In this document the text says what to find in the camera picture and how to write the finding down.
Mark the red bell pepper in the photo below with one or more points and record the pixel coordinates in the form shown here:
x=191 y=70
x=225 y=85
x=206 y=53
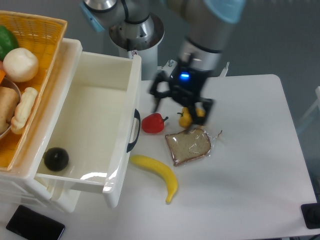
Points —
x=153 y=123

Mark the open upper white drawer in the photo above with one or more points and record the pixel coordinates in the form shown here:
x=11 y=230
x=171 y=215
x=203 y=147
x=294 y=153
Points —
x=95 y=124

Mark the white plastic drawer cabinet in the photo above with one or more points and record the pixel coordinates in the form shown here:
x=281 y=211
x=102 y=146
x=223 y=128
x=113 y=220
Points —
x=21 y=185

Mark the black smartphone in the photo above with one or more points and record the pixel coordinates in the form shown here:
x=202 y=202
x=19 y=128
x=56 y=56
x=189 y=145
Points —
x=32 y=225

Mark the white round bun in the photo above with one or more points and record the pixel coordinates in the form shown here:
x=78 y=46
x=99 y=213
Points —
x=20 y=65

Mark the yellow banana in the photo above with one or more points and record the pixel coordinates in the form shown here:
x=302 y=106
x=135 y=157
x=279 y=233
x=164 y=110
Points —
x=160 y=169

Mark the black device at edge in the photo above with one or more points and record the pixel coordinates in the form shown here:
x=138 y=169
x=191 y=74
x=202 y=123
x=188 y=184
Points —
x=311 y=215

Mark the green pepper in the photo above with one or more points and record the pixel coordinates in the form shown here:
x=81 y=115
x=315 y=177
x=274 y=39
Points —
x=8 y=42

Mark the beige potato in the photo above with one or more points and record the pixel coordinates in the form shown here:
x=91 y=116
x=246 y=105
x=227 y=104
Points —
x=9 y=99

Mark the black drawer handle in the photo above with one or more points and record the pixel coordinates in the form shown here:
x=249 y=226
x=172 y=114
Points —
x=135 y=132

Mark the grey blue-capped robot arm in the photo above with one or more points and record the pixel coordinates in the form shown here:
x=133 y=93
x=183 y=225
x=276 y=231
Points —
x=211 y=24

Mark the cream peanut-shaped toy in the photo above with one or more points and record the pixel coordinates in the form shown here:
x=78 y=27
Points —
x=23 y=110

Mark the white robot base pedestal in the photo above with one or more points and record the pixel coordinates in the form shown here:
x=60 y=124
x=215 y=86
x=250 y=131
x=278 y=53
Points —
x=142 y=39

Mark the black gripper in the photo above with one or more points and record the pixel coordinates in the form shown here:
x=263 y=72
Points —
x=187 y=85

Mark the yellow bell pepper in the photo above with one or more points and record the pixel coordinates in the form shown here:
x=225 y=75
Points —
x=185 y=119

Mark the wrapped bread slice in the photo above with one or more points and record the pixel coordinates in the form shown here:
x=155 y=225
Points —
x=190 y=145

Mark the dark purple mangosteen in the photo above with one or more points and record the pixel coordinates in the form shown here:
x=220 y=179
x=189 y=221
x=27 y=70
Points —
x=56 y=159

